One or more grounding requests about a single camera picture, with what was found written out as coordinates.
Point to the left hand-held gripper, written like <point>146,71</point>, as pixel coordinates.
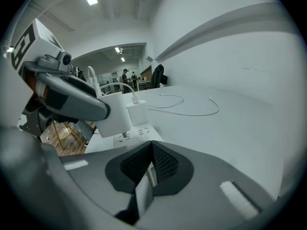
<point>26,47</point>

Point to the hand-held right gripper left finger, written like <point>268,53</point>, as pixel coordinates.
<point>96,171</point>

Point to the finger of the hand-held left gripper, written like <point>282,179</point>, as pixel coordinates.
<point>88,106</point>

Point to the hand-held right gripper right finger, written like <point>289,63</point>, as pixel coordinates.
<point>204,188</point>

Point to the large white charger adapter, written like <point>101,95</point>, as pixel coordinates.
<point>115,116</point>

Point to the white power strip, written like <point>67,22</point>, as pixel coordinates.
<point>144,134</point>

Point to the small white charger adapter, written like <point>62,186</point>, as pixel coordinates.
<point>138,112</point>

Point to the white table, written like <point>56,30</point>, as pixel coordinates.
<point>216,138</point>

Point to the brown wooden cabinet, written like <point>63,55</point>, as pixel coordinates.
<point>146,74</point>

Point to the black office chair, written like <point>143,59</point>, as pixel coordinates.
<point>157,77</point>

